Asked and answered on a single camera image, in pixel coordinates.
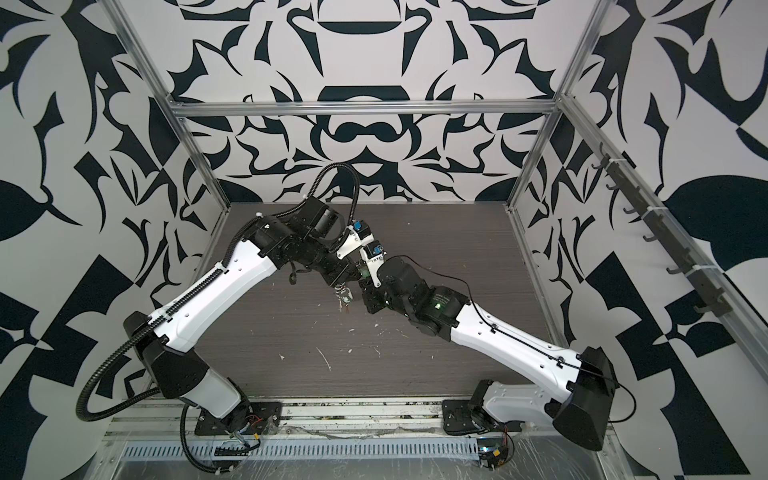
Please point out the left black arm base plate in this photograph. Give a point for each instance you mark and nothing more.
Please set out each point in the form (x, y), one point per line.
(262, 417)

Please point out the black wall hook rail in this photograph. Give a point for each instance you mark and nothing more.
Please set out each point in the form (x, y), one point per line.
(665, 230)

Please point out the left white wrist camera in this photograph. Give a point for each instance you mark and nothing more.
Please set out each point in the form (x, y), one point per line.
(358, 235)

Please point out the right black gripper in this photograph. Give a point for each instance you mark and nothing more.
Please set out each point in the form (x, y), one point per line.
(373, 294)

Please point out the white slotted cable duct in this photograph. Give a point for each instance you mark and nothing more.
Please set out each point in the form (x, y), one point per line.
(465, 449)

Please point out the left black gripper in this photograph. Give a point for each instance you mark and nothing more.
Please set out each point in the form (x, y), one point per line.
(346, 266)

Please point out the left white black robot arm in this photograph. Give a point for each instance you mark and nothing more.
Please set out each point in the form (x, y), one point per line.
(262, 247)

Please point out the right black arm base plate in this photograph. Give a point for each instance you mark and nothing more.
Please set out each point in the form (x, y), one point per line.
(460, 418)

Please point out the small green circuit board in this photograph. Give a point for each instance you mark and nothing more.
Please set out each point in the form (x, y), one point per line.
(494, 452)

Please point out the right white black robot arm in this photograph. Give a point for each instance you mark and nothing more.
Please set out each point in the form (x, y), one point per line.
(578, 387)

